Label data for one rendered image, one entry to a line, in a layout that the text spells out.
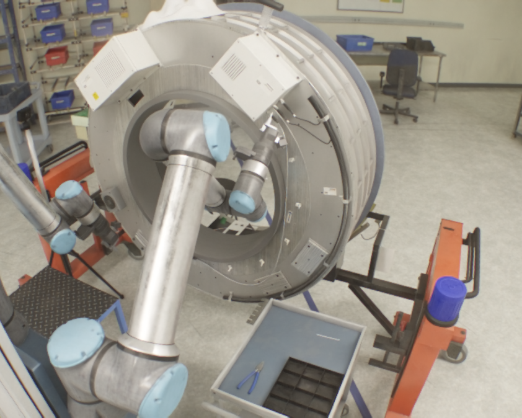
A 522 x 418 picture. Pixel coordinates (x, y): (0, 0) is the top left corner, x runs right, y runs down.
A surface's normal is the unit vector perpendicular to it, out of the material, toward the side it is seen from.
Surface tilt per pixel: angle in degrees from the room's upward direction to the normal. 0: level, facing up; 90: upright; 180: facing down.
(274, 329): 0
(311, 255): 90
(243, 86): 90
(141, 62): 55
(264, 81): 90
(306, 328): 0
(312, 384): 0
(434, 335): 90
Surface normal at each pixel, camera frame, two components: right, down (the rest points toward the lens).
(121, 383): -0.24, -0.21
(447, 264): 0.00, -0.85
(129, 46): 0.74, -0.30
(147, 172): 0.88, 0.04
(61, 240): 0.68, 0.45
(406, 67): -0.26, 0.62
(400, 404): -0.43, 0.47
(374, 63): 0.25, 0.51
